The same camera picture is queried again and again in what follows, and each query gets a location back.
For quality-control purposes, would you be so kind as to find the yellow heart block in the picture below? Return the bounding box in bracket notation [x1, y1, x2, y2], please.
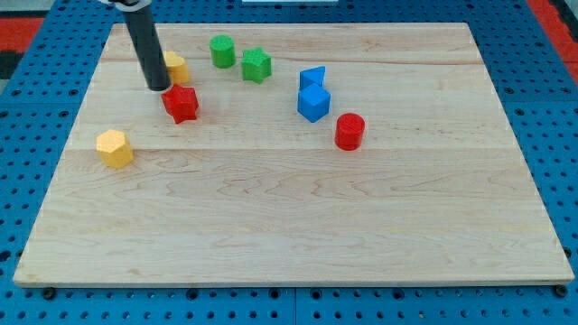
[163, 51, 191, 84]

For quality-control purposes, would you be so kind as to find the yellow hexagon block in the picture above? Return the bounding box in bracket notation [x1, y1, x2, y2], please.
[96, 129, 134, 169]

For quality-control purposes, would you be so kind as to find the wooden board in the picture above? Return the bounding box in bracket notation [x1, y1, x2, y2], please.
[14, 23, 574, 288]

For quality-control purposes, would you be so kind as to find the blue cube block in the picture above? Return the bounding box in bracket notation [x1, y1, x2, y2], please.
[297, 84, 331, 123]

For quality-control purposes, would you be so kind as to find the red cylinder block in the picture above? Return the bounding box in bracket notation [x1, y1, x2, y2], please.
[334, 113, 366, 151]

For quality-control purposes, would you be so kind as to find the blue triangle block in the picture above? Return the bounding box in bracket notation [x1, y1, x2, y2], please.
[299, 66, 326, 90]

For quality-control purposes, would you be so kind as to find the green star block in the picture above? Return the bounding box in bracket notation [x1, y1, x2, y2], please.
[241, 47, 272, 84]

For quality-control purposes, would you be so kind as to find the red star block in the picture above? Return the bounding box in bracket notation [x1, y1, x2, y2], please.
[161, 84, 200, 124]

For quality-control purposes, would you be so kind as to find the green cylinder block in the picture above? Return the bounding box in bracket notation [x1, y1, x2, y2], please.
[210, 34, 236, 69]

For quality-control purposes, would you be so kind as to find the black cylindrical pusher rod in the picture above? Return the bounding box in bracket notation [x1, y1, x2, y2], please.
[117, 1, 172, 91]

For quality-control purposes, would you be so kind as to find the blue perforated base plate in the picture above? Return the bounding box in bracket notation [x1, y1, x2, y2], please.
[1, 1, 577, 324]

